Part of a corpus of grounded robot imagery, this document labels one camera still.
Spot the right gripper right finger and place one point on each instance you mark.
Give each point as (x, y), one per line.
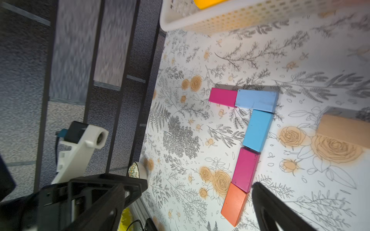
(273, 214)

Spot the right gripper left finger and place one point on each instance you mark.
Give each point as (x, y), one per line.
(104, 214)

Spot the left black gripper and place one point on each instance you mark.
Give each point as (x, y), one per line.
(56, 206)

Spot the orange block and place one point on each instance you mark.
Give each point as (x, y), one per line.
(234, 204)

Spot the purple block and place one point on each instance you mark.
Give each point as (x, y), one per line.
(245, 169)

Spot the light blue block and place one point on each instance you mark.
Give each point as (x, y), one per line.
(257, 130)

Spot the natural wood block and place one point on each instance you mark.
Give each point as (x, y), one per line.
(349, 130)

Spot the magenta block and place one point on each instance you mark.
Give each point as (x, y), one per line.
(223, 97)

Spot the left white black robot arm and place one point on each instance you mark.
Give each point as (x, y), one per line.
(82, 140)

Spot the green snack bag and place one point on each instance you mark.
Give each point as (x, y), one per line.
(125, 220)

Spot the patterned ceramic bowl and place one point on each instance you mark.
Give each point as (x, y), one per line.
(137, 170)

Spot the white plastic basket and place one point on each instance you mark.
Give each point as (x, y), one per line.
(232, 15)

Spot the yellow toy banana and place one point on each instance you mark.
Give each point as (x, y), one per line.
(204, 4)

